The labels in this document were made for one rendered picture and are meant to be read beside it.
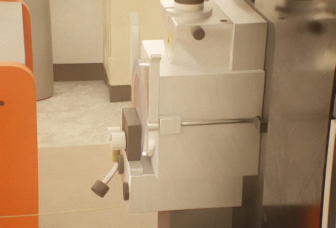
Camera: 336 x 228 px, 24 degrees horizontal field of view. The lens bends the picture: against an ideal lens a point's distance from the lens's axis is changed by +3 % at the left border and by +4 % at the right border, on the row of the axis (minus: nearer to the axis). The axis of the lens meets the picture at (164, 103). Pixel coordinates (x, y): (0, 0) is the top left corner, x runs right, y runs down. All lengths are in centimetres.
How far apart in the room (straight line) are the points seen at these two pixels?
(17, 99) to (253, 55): 46
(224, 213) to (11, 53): 47
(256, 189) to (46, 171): 104
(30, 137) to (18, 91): 7
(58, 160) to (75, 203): 20
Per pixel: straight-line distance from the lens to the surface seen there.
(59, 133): 363
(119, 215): 152
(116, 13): 382
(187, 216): 71
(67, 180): 165
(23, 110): 104
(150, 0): 382
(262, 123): 64
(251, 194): 71
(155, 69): 62
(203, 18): 65
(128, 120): 68
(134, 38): 73
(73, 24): 420
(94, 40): 423
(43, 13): 391
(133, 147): 68
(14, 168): 107
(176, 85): 63
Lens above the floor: 146
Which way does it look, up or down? 22 degrees down
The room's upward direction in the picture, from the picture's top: 2 degrees clockwise
